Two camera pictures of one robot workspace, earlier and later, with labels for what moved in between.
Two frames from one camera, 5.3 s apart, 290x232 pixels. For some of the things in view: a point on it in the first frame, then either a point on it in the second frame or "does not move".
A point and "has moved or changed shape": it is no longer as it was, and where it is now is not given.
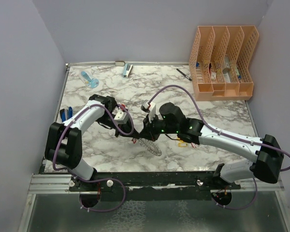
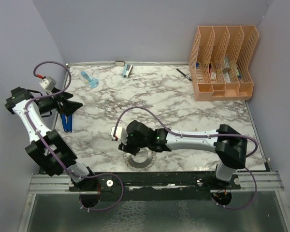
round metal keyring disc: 150,146 has moved or changed shape
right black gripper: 150,134 → 127,147
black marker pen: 187,77 does not move
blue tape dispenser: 92,83 does not move
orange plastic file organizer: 220,63 does not move
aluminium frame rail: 60,183 does not move
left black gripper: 123,128 → 69,107
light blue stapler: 127,70 does not move
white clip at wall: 120,63 does not move
